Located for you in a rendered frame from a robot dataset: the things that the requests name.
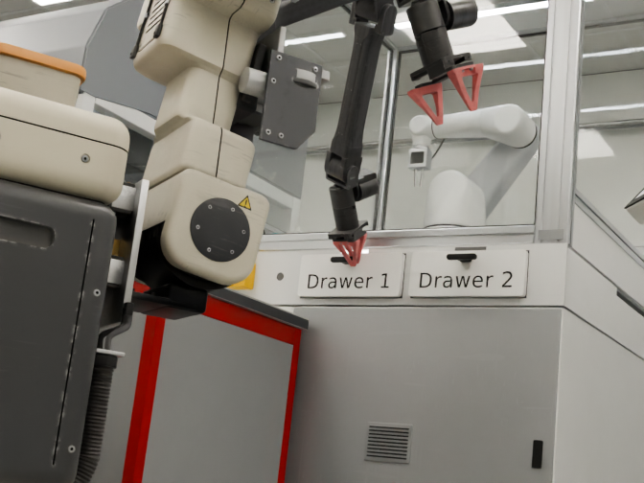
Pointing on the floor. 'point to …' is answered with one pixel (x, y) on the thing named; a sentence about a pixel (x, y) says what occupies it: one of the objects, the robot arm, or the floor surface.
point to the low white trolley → (202, 395)
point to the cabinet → (463, 398)
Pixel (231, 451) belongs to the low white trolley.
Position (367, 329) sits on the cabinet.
